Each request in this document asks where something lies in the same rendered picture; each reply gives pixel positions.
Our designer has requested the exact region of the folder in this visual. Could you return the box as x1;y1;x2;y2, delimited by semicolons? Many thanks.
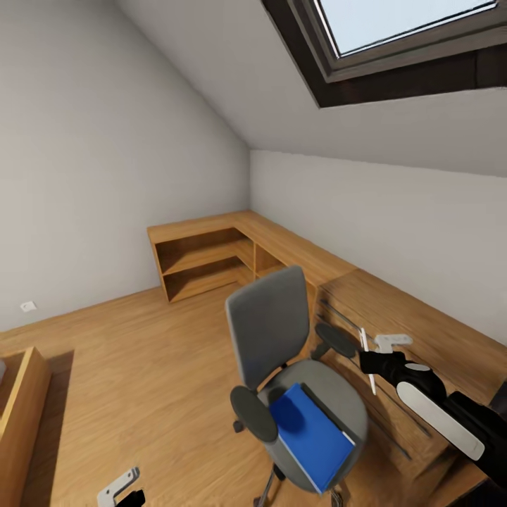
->
268;383;356;496

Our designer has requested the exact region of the swivel chair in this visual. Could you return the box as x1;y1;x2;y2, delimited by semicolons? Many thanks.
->
225;265;369;507

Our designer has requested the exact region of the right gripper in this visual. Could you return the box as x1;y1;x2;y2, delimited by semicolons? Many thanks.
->
358;351;406;380

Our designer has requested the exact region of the pen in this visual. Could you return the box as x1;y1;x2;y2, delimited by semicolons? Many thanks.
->
359;328;376;394

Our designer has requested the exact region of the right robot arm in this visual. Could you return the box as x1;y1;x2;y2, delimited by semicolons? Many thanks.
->
358;334;507;493

